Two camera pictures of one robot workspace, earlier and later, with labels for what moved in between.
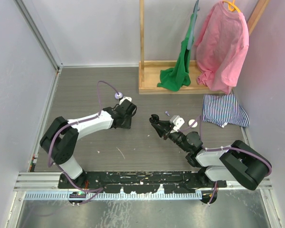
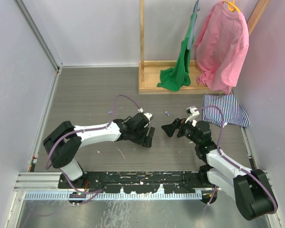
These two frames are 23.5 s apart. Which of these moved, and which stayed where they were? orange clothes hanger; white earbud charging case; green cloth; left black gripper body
Moved: left black gripper body
Stayed: orange clothes hanger; green cloth; white earbud charging case
